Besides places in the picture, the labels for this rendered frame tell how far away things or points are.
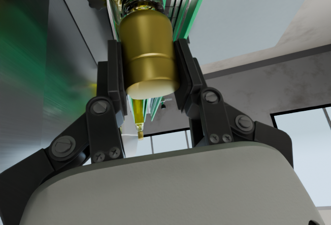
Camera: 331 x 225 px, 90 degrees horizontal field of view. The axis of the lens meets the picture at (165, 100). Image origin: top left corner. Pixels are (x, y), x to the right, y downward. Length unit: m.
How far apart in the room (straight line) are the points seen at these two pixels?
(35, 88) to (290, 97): 3.34
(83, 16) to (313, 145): 3.30
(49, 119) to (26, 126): 0.11
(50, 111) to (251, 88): 3.14
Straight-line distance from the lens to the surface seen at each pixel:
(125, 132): 2.74
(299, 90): 3.47
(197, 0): 0.39
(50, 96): 0.34
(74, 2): 0.50
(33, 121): 0.23
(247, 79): 3.32
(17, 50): 0.22
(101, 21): 0.53
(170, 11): 0.51
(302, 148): 3.34
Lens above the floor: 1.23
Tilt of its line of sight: 15 degrees down
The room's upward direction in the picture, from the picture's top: 172 degrees clockwise
